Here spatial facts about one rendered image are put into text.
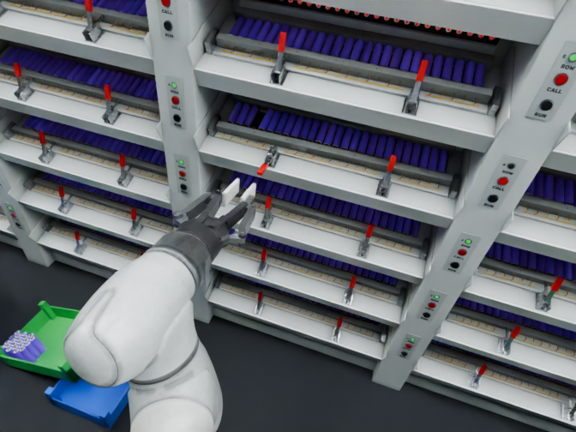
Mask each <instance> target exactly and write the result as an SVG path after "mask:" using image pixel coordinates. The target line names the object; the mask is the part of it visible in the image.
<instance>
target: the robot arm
mask: <svg viewBox="0 0 576 432"><path fill-rule="evenodd" d="M239 184H240V179H239V178H237V179H236V180H235V181H234V182H233V183H232V184H231V185H230V186H229V187H228V188H227V189H226V188H223V189H222V190H219V189H217V190H215V195H211V193H209V192H206V193H204V194H203V195H201V196H200V197H199V198H197V199H196V200H195V201H193V202H192V203H190V204H189V205H188V206H186V208H184V209H183V210H180V211H177V212H175V213H173V226H174V227H176V228H177V229H176V230H175V231H172V232H169V233H166V234H164V236H162V238H160V240H158V241H157V242H156V243H155V244H154V245H153V246H152V247H151V248H150V249H148V250H147V251H146V252H145V253H144V254H143V255H142V256H141V257H140V258H138V259H136V260H134V261H131V262H129V263H128V264H126V265H125V266H124V267H122V268H121V269H119V270H118V271H117V272H116V273H114V274H113V275H112V276H111V277H110V278H109V279H108V280H107V281H106V282H105V283H104V284H102V286H101V287H100V288H99V289H98V290H97V291H96V292H95V293H94V294H93V295H92V297H91V298H90V299H89V300H88V301H87V303H86V304H85V305H84V307H83V308H82V309H81V311H80V312H79V314H78V315H77V316H76V318H75V319H74V321H73V322H72V324H71V325H70V327H69V330H68V332H67V333H66V335H65V338H64V341H63V351H64V355H65V357H66V359H67V361H68V363H69V366H70V367H71V368H72V370H74V372H76V374H78V376H80V378H82V380H84V381H86V382H88V383H89V384H91V385H94V386H96V387H104V388H108V387H114V386H118V385H120V384H123V383H124V382H127V381H128V382H129V391H128V399H129V414H130V428H131V429H130V432H216V431H217V429H218V427H219V424H220V420H221V417H222V410H223V398H222V392H221V388H220V385H219V380H218V377H217V375H216V372H215V369H214V367H213V364H212V362H211V359H210V357H209V356H208V354H207V351H206V348H205V347H204V345H203V344H202V343H201V342H200V340H199V338H198V336H197V333H196V330H195V323H194V315H193V303H192V301H191V298H192V296H194V294H196V292H197V291H198V289H199V287H200V286H201V284H202V283H203V281H204V280H205V279H206V277H207V276H208V274H210V272H211V263H212V262H213V260H214V259H215V258H216V256H217V255H218V254H219V252H220V250H221V249H222V248H224V247H225V246H227V245H228V244H229V243H237V246H238V247H244V246H245V238H246V235H247V233H248V231H249V228H250V226H251V225H252V223H253V221H254V219H255V210H256V206H255V205H253V204H254V198H255V189H256V183H252V184H251V185H250V187H249V188H248V189H247V190H246V191H245V192H244V194H243V195H242V196H241V197H240V200H239V204H238V205H237V206H236V207H234V208H233V209H232V210H230V212H228V213H227V214H226V215H222V216H220V217H219V218H218V219H214V216H215V215H216V213H217V212H218V210H219V208H220V206H222V207H225V206H226V205H227V204H228V203H229V202H230V201H231V200H232V198H233V197H234V196H235V195H236V194H237V193H238V192H239ZM221 203H222V204H221ZM199 214H200V216H199V217H198V218H196V217H197V216H198V215H199ZM195 218H196V219H195ZM241 219H242V221H241V222H240V224H239V226H238V229H236V230H235V231H234V232H233V234H231V235H230V234H229V232H228V231H229V230H230V228H232V226H234V225H235V224H236V223H237V222H238V221H239V220H241Z"/></svg>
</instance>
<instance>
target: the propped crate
mask: <svg viewBox="0 0 576 432"><path fill-rule="evenodd" d="M38 306H39V307H40V308H41V310H40V312H38V314H36V316H34V318H32V320H30V322H28V324H26V326H24V328H22V330H21V332H22V333H24V332H27V333H28V334H31V333H34V334H35V335H36V336H37V338H38V339H39V340H40V341H41V342H42V343H43V344H44V345H45V348H46V350H45V352H43V353H41V356H40V357H39V358H37V361H36V362H35V363H32V362H28V361H25V360H21V359H18V358H13V357H9V356H8V355H7V354H6V353H5V352H4V351H3V350H2V346H0V359H1V360H2V361H3V362H4V363H5V364H6V365H8V366H11V367H15V368H18V369H24V370H28V371H32V372H35V373H38V374H42V375H48V376H51V377H55V378H58V379H62V380H66V381H71V382H74V383H76V382H77V381H78V380H79V379H80V376H78V374H76V372H74V370H72V368H71V367H70V366H69V363H68V361H67V359H66V357H65V355H64V351H63V341H64V338H65V335H66V333H67V332H68V330H69V327H70V325H71V324H72V322H73V321H74V319H75V318H76V316H77V315H78V314H79V312H80V310H75V309H66V308H60V307H55V306H50V305H49V304H48V303H47V302H46V301H41V302H40V303H39V304H38Z"/></svg>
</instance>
